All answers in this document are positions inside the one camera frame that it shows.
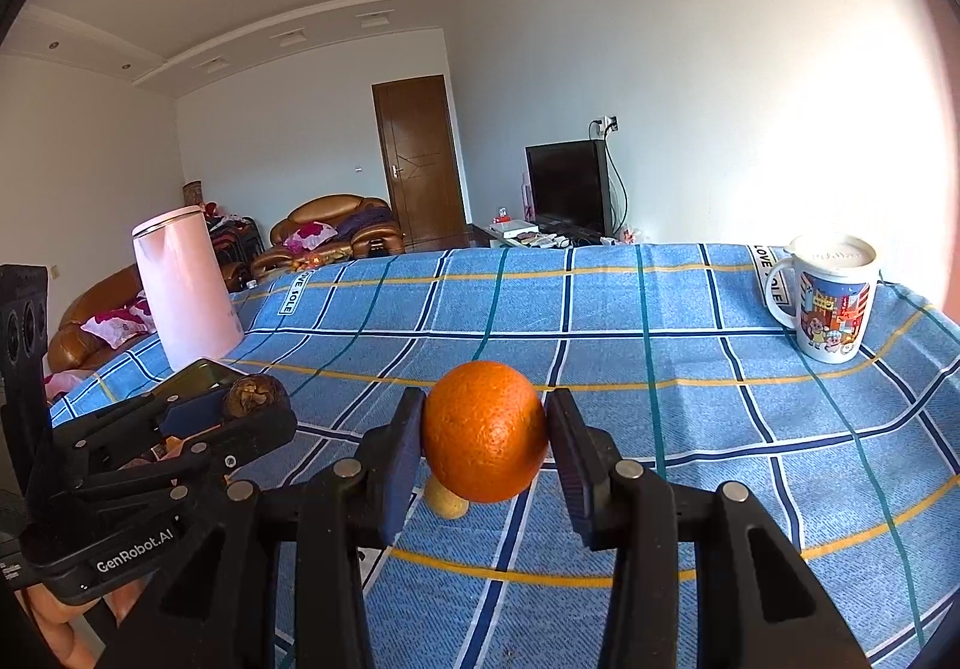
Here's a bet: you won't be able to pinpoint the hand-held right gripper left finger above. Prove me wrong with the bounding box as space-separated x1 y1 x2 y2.
97 386 428 669

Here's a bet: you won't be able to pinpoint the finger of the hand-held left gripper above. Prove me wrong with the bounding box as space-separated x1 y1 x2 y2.
52 390 227 469
71 405 298 499

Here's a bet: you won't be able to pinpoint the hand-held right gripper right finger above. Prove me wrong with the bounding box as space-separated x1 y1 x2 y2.
544 388 871 669

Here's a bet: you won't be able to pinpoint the orange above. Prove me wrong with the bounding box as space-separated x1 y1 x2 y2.
421 361 550 505

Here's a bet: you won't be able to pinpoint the person's left hand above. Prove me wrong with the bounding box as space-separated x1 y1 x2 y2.
30 574 149 669

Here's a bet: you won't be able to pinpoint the small beige fruit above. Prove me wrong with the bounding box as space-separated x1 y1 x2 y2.
426 478 470 518

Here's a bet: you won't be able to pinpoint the floral cushion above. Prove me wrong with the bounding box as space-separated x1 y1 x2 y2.
81 294 160 349

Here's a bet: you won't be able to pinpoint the pink electric kettle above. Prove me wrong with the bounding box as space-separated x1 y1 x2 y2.
132 205 245 374

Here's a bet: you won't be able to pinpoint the blue plaid tablecloth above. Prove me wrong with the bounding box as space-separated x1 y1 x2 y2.
49 241 960 669

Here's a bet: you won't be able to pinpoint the brown leather sofa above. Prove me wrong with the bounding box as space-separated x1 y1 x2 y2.
45 260 252 381

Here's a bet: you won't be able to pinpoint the black stacked chairs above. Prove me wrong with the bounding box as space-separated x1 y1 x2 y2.
206 213 265 269

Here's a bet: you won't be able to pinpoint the brown leather armchair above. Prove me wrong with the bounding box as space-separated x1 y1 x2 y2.
251 193 407 274

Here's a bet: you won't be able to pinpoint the low television table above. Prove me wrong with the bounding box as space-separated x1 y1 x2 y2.
480 219 605 251

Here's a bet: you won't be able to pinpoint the black television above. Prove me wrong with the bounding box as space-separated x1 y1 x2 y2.
525 140 616 239

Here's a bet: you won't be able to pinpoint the dark brown door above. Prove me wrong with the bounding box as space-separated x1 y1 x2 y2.
373 74 470 254

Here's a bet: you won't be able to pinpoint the white printed mug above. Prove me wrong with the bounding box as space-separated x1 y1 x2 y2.
763 234 880 364

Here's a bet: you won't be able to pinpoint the black power cable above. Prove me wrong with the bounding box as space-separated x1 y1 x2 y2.
589 120 632 241

